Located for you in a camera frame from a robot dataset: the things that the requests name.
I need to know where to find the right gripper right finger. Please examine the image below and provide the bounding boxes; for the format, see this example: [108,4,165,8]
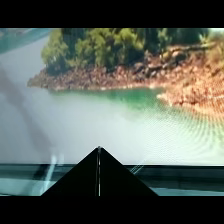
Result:
[99,146,160,197]

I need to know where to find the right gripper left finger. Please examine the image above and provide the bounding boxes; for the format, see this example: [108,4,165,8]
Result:
[41,145,100,197]

